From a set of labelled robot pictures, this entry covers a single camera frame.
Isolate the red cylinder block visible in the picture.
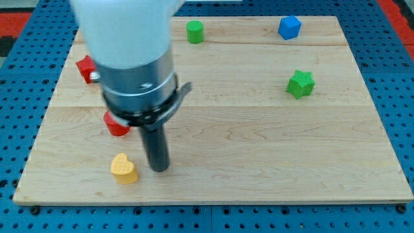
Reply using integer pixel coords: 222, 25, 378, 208
103, 111, 130, 137

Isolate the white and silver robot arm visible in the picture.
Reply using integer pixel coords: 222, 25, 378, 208
70, 0, 185, 114

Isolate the wooden board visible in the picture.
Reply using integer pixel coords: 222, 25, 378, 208
13, 16, 413, 206

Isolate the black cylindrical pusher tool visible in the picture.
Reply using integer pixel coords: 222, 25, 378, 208
107, 74, 192, 172

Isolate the green cylinder block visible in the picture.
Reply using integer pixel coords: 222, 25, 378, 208
186, 20, 204, 44

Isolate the green star block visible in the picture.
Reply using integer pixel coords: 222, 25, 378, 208
286, 70, 316, 99

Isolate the yellow heart block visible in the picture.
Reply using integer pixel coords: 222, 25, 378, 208
110, 153, 139, 184

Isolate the blue cube block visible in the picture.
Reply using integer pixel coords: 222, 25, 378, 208
278, 16, 302, 40

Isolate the red star block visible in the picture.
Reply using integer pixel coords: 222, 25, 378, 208
75, 55, 96, 84

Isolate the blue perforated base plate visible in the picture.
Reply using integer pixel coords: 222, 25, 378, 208
1, 1, 413, 232

